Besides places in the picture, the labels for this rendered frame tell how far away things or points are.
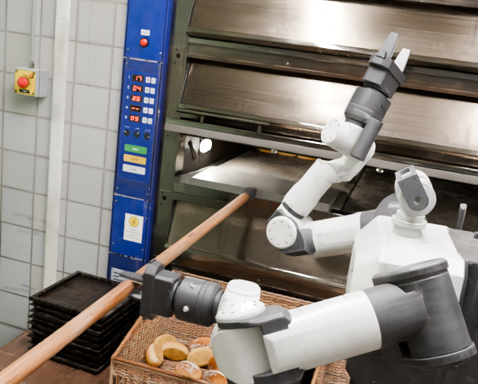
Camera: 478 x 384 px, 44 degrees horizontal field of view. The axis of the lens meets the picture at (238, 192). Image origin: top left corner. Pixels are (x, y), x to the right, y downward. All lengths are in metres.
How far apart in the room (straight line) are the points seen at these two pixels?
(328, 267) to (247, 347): 1.23
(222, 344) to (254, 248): 1.24
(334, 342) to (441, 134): 1.20
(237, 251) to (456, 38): 1.01
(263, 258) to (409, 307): 1.28
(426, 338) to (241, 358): 0.27
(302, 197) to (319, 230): 0.09
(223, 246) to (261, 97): 0.55
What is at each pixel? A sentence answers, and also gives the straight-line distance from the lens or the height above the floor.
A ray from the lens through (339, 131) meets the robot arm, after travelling 1.34.
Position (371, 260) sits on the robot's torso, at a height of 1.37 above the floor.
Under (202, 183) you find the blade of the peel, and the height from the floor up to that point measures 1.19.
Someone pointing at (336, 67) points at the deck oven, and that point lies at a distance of 1.99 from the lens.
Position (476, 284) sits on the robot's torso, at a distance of 1.05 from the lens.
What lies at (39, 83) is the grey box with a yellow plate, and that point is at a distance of 2.35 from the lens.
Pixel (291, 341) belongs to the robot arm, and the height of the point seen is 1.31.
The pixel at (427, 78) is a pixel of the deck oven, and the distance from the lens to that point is 1.98.
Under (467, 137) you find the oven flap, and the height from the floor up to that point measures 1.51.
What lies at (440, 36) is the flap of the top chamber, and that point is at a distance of 1.98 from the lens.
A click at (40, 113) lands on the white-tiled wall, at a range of 2.43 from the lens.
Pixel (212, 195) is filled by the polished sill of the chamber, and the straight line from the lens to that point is 2.14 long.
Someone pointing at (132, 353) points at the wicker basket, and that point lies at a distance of 2.06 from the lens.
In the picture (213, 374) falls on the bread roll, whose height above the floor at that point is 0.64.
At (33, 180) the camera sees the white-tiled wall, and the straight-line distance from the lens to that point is 2.50.
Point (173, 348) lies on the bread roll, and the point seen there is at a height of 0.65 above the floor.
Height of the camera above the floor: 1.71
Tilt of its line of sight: 14 degrees down
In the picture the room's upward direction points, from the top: 7 degrees clockwise
